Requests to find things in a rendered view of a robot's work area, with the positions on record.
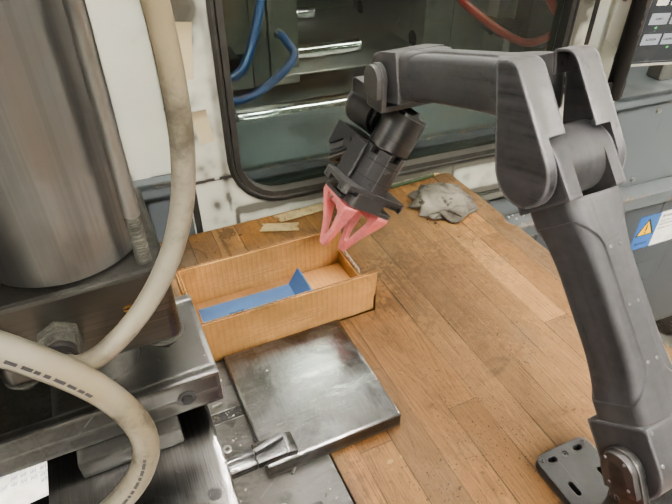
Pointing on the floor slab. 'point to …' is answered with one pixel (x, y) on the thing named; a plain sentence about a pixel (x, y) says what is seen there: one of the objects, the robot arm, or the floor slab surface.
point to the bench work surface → (451, 353)
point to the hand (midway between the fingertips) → (334, 241)
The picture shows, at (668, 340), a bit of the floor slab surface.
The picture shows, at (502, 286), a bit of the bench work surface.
